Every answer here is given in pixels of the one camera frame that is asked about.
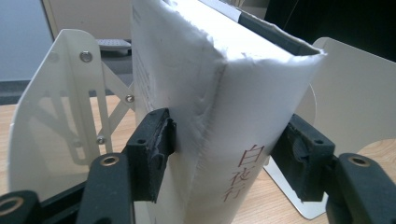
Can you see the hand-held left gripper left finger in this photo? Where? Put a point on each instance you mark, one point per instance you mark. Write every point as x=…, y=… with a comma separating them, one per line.
x=149, y=155

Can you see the white expandable metal book rack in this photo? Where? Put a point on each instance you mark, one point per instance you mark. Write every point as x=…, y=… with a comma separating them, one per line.
x=40, y=124

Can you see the white hardcover book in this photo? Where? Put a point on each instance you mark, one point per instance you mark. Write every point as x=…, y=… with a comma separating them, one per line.
x=243, y=102

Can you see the white panel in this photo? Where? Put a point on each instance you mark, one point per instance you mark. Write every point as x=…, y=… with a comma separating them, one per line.
x=21, y=37

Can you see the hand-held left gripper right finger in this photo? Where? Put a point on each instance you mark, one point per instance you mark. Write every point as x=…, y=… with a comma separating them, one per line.
x=303, y=158

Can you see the grey perforated plate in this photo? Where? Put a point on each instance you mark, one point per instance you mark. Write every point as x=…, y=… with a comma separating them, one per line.
x=113, y=45

